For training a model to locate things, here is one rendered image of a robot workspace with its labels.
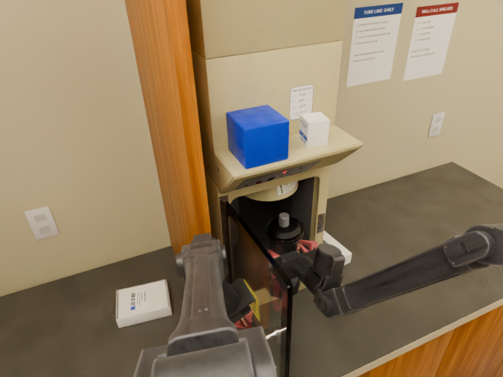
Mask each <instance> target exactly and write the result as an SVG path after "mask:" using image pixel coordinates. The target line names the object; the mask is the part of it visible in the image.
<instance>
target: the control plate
mask: <svg viewBox="0 0 503 377"><path fill-rule="evenodd" d="M318 162H320V161H318ZM318 162H312V163H309V164H307V165H301V166H298V167H295V168H289V169H286V170H283V171H278V172H275V173H271V174H266V175H263V176H259V177H255V178H251V179H248V180H244V181H243V182H242V183H241V184H240V185H239V186H238V187H237V188H236V189H235V190H237V189H242V188H245V187H249V186H253V185H257V184H256V182H259V181H261V182H262V183H265V182H268V181H267V180H268V179H269V178H272V177H275V178H274V179H273V180H276V179H279V178H281V176H282V175H284V176H283V177H288V176H290V173H292V175H294V174H299V172H298V171H301V173H302V172H305V171H307V170H309V169H310V168H312V167H313V166H315V165H316V164H317V163H318ZM301 167H303V168H301ZM299 168H301V169H299ZM285 171H286V173H283V172H285ZM245 185H248V186H245Z"/></svg>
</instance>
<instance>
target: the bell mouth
mask: <svg viewBox="0 0 503 377"><path fill-rule="evenodd" d="M298 185H299V184H298V181H296V182H293V183H288V184H285V185H282V186H277V187H274V188H269V189H266V190H263V191H258V192H255V193H252V194H247V195H244V196H246V197H248V198H251V199H253V200H259V201H274V200H281V199H284V198H286V197H289V196H291V195H292V194H293V193H294V192H295V191H296V190H297V188H298Z"/></svg>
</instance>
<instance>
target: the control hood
mask: <svg viewBox="0 0 503 377"><path fill-rule="evenodd" d="M362 146H363V143H362V142H361V141H359V140H357V139H356V138H354V137H353V136H351V135H349V134H348V133H346V132H345V131H344V130H342V129H340V128H338V127H337V126H335V125H333V126H330V127H329V137H328V144H327V145H322V146H316V147H306V146H305V145H304V144H303V143H302V141H301V140H300V139H299V133H296V134H293V135H289V150H288V159H285V160H282V161H279V162H273V163H270V164H267V165H261V166H258V167H255V168H249V169H245V168H244V167H243V166H242V165H241V164H240V162H239V161H238V160H237V159H236V157H235V156H234V155H233V154H232V153H231V152H230V150H229V149H226V150H220V151H217V152H216V153H214V154H215V163H216V179H217V187H218V190H219V191H220V193H222V194H224V193H226V192H230V191H235V189H236V188H237V187H238V186H239V185H240V184H241V183H242V182H243V181H244V180H248V179H251V178H255V177H259V176H263V175H266V174H271V173H275V172H278V171H283V170H286V169H289V168H295V167H298V166H301V165H307V164H309V163H312V162H318V161H320V162H318V163H317V164H316V165H315V166H313V167H312V168H310V169H309V170H307V171H311V170H314V169H317V168H322V167H325V166H328V165H333V164H336V163H338V162H340V161H341V160H342V159H344V158H346V157H348V156H349V155H350V154H352V153H354V152H356V151H357V150H358V149H360V148H361V147H362Z"/></svg>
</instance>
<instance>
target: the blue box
mask: <svg viewBox="0 0 503 377"><path fill-rule="evenodd" d="M226 119H227V124H226V125H227V131H228V149H229V150H230V152H231V153H232V154H233V155H234V156H235V157H236V159H237V160H238V161H239V162H240V164H241V165H242V166H243V167H244V168H245V169H249V168H255V167H258V166H261V165H267V164H270V163H273V162H279V161H282V160H285V159H288V150H289V125H290V121H289V120H288V119H287V118H286V117H284V116H283V115H281V114H280V113H278V112H277V111H276V110H275V109H273V108H272V107H270V106H269V105H261V106H257V107H253V108H245V109H241V110H237V111H229V112H227V113H226Z"/></svg>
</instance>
